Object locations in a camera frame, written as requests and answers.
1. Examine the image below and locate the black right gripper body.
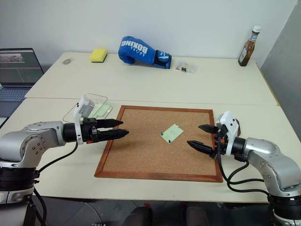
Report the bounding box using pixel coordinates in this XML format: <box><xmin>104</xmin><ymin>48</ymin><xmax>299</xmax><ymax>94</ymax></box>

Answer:
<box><xmin>209</xmin><ymin>127</ymin><xmax>229</xmax><ymax>160</ymax></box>

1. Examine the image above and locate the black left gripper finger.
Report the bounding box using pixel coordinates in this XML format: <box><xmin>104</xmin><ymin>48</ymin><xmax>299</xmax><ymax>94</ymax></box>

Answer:
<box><xmin>97</xmin><ymin>129</ymin><xmax>130</xmax><ymax>142</ymax></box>
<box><xmin>95</xmin><ymin>118</ymin><xmax>124</xmax><ymax>129</ymax></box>

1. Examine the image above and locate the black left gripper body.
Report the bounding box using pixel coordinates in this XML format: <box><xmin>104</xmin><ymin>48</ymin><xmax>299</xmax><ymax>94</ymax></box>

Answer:
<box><xmin>79</xmin><ymin>117</ymin><xmax>100</xmax><ymax>144</ymax></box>

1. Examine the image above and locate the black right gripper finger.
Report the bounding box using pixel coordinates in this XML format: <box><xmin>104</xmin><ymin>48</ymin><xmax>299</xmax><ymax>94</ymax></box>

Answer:
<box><xmin>186</xmin><ymin>140</ymin><xmax>214</xmax><ymax>156</ymax></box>
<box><xmin>198</xmin><ymin>124</ymin><xmax>220</xmax><ymax>135</ymax></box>

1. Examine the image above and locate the light green paper note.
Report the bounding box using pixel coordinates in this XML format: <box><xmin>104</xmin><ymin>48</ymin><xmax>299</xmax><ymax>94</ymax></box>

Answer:
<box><xmin>161</xmin><ymin>123</ymin><xmax>184</xmax><ymax>144</ymax></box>

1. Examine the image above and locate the wood-framed cork board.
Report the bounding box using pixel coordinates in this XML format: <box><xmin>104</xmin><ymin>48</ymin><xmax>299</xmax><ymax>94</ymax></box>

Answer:
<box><xmin>94</xmin><ymin>105</ymin><xmax>224</xmax><ymax>183</ymax></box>

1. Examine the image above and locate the clear plastic tray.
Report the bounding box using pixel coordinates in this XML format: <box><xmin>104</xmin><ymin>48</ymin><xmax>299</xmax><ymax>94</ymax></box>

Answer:
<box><xmin>63</xmin><ymin>93</ymin><xmax>113</xmax><ymax>121</ymax></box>

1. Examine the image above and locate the small clear plastic box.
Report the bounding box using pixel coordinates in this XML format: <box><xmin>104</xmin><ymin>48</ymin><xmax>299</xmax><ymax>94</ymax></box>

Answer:
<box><xmin>174</xmin><ymin>59</ymin><xmax>198</xmax><ymax>75</ymax></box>

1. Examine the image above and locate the yellow sponge with dark base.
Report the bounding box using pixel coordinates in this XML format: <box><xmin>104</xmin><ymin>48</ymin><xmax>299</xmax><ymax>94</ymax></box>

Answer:
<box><xmin>90</xmin><ymin>48</ymin><xmax>108</xmax><ymax>64</ymax></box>

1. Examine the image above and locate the blue boxing glove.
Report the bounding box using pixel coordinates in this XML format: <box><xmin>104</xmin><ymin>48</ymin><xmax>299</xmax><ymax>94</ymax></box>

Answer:
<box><xmin>118</xmin><ymin>35</ymin><xmax>173</xmax><ymax>70</ymax></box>

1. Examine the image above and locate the brown sauce bottle white cap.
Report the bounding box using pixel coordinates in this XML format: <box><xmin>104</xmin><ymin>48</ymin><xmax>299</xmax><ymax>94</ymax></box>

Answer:
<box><xmin>238</xmin><ymin>25</ymin><xmax>262</xmax><ymax>67</ymax></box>

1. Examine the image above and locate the open grey laptop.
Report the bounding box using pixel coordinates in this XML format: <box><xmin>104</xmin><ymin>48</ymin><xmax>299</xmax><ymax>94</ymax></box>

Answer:
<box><xmin>0</xmin><ymin>48</ymin><xmax>46</xmax><ymax>118</ymax></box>

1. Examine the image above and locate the grey partition panel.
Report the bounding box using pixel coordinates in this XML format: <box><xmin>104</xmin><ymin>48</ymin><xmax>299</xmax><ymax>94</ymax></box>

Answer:
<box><xmin>259</xmin><ymin>0</ymin><xmax>301</xmax><ymax>132</ymax></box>

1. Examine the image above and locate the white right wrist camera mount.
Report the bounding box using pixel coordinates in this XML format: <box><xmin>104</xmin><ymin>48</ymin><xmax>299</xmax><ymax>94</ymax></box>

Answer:
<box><xmin>215</xmin><ymin>110</ymin><xmax>241</xmax><ymax>155</ymax></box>

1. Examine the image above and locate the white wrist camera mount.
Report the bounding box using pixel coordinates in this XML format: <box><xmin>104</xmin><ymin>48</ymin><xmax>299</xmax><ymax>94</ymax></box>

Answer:
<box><xmin>73</xmin><ymin>95</ymin><xmax>96</xmax><ymax>145</ymax></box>
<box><xmin>215</xmin><ymin>110</ymin><xmax>241</xmax><ymax>155</ymax></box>

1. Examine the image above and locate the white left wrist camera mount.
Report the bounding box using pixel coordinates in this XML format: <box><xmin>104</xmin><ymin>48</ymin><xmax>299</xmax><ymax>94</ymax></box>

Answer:
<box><xmin>73</xmin><ymin>95</ymin><xmax>96</xmax><ymax>145</ymax></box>

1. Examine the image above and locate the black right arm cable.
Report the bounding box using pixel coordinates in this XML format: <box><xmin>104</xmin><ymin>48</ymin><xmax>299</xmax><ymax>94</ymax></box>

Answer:
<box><xmin>216</xmin><ymin>140</ymin><xmax>271</xmax><ymax>196</ymax></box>

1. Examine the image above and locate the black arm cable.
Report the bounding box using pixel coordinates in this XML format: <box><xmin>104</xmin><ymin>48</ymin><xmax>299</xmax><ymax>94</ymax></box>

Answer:
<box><xmin>32</xmin><ymin>140</ymin><xmax>79</xmax><ymax>226</ymax></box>
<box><xmin>216</xmin><ymin>140</ymin><xmax>271</xmax><ymax>196</ymax></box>

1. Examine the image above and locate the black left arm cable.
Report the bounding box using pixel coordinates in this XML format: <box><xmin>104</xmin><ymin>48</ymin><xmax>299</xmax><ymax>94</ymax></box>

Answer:
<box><xmin>32</xmin><ymin>140</ymin><xmax>79</xmax><ymax>226</ymax></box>

